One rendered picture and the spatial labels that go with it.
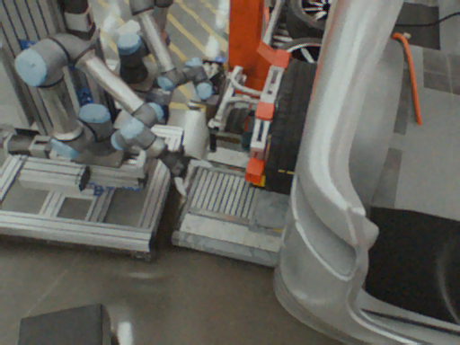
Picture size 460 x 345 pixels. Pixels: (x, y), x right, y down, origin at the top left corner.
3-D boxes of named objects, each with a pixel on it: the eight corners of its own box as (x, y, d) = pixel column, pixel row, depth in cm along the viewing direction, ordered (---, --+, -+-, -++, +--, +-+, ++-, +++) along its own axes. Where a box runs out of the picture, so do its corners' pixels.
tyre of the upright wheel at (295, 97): (305, 212, 255) (319, 173, 194) (262, 203, 255) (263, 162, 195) (326, 105, 280) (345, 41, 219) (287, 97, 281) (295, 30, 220)
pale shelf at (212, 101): (216, 108, 298) (216, 105, 296) (190, 102, 299) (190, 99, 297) (233, 65, 326) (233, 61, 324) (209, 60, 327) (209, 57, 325)
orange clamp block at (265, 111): (272, 122, 210) (271, 119, 202) (255, 119, 211) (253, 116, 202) (276, 107, 211) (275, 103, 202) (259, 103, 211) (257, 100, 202)
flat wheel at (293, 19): (278, 8, 402) (280, -17, 384) (351, 5, 416) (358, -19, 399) (296, 59, 361) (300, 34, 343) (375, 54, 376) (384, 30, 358)
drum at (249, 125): (270, 142, 238) (272, 123, 228) (229, 133, 239) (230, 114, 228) (276, 122, 248) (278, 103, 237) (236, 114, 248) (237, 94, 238)
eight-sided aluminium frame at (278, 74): (258, 197, 241) (267, 126, 199) (245, 194, 241) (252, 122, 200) (278, 120, 276) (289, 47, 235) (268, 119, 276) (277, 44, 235)
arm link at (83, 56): (64, 30, 183) (159, 121, 194) (41, 45, 176) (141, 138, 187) (71, 15, 174) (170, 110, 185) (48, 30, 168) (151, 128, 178)
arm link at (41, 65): (100, 144, 208) (66, 42, 167) (75, 167, 199) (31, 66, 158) (78, 133, 211) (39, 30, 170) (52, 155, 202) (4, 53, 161)
